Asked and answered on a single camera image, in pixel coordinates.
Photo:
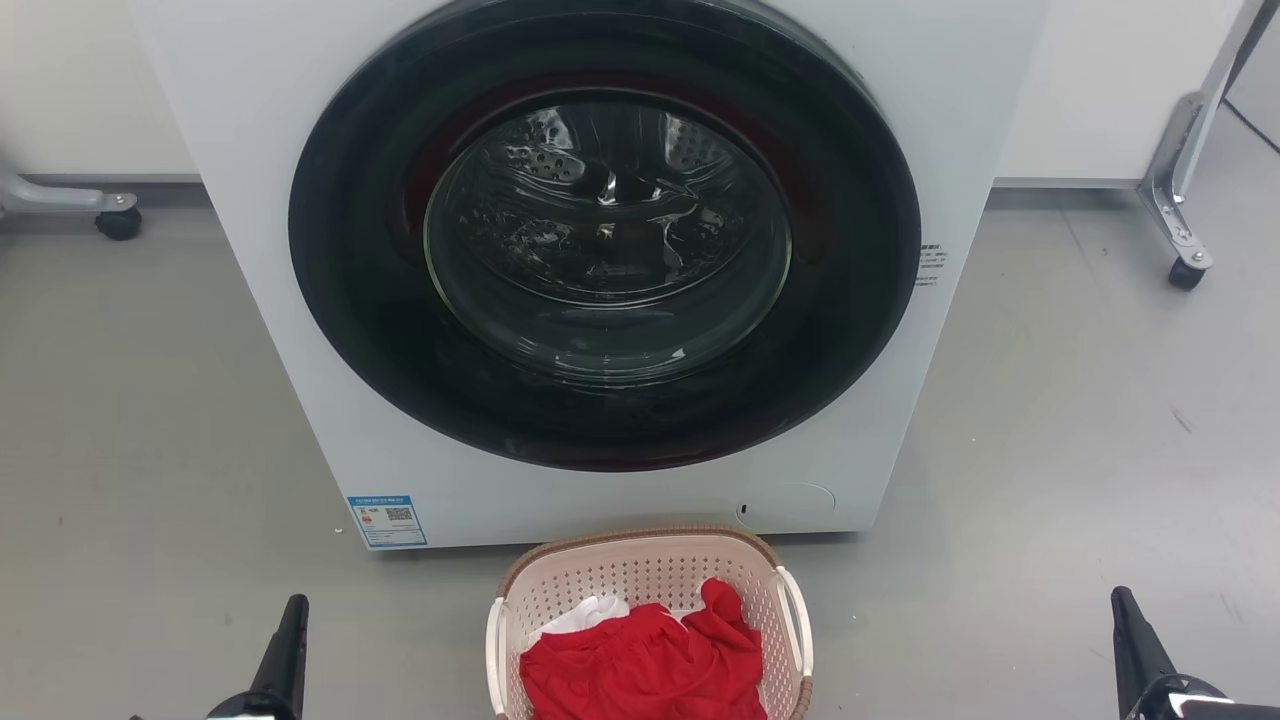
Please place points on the black round washing machine door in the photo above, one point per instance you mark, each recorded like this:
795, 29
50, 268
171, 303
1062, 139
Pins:
360, 300

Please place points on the blue energy label sticker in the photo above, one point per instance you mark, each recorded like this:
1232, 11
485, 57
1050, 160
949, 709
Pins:
387, 521

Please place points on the grey metal frame leg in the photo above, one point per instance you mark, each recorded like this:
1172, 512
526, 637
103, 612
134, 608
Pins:
1180, 160
60, 196

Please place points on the beige perforated plastic laundry basket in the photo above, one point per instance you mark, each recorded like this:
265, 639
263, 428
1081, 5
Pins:
640, 570

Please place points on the red garment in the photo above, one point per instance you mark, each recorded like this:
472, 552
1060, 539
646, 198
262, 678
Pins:
640, 670

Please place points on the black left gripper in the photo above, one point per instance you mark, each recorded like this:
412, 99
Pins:
255, 707

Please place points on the white garment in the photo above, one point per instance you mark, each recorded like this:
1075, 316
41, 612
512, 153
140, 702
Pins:
590, 613

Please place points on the white front-load washing machine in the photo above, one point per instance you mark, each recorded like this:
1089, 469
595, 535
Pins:
250, 150

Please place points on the black caster wheel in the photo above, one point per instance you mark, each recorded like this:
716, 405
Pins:
1186, 274
119, 224

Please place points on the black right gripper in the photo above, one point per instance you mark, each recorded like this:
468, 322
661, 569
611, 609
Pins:
1180, 700

